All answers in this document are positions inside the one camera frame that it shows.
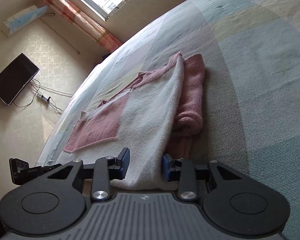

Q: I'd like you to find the pink and white knit sweater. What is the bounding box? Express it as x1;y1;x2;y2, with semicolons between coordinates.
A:
58;53;205;191

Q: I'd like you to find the white power strip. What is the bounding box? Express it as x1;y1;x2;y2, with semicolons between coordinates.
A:
37;93;51;103

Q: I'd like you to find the pastel patchwork bed sheet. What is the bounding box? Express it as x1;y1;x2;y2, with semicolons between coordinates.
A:
36;0;300;240

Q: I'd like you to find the white air conditioner unit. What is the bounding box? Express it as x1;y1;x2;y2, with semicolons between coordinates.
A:
1;5;48;37

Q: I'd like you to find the left orange plaid curtain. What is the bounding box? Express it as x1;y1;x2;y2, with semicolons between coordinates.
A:
41;0;122;53

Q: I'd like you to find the wall mounted black television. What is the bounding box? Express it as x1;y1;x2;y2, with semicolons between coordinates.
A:
0;53;39;106

